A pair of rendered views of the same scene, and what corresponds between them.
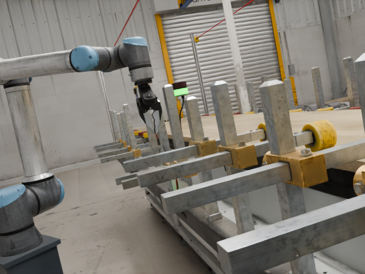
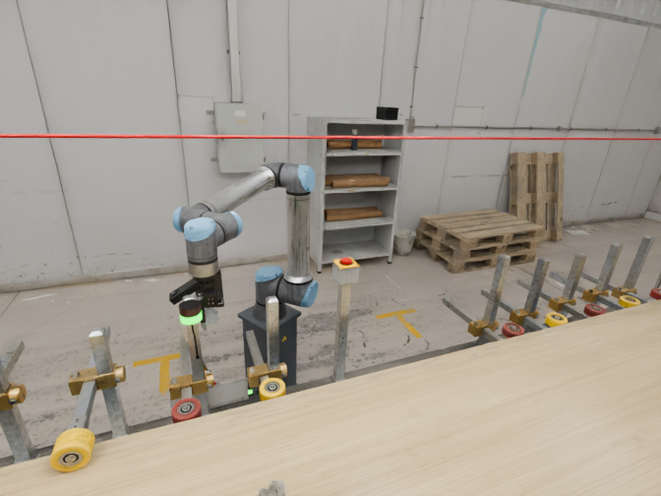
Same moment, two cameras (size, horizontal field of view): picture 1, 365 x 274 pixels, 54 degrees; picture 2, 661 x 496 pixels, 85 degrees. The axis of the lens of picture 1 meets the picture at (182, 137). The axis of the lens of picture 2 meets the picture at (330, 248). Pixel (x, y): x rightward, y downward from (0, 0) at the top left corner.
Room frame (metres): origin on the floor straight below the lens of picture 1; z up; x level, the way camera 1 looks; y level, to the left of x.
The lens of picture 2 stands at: (1.70, -0.96, 1.74)
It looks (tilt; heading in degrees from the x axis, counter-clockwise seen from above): 23 degrees down; 83
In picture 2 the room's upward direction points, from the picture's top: 3 degrees clockwise
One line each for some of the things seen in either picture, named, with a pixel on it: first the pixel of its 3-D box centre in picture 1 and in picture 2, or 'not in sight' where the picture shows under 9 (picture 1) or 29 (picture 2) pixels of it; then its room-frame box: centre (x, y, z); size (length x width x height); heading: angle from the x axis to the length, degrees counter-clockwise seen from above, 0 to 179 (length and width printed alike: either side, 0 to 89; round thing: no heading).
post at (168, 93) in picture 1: (178, 145); (197, 360); (1.41, 0.02, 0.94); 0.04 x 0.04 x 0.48; 16
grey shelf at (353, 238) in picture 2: not in sight; (352, 195); (2.38, 2.83, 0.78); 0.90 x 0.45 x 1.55; 16
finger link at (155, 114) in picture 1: (155, 121); (210, 319); (1.44, 0.09, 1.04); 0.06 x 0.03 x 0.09; 16
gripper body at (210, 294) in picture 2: (145, 96); (208, 288); (1.44, 0.11, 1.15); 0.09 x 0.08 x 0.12; 16
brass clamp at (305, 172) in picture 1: (291, 166); not in sight; (0.67, -0.19, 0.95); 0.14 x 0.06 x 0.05; 16
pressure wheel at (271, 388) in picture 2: not in sight; (272, 400); (1.65, -0.08, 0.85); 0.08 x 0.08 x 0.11
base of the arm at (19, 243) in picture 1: (18, 236); (270, 305); (1.60, 0.82, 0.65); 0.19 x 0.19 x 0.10
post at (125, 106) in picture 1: (132, 136); (493, 303); (2.61, 0.36, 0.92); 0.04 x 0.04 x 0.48; 16
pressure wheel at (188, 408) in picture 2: not in sight; (188, 421); (1.41, -0.15, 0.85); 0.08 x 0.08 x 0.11
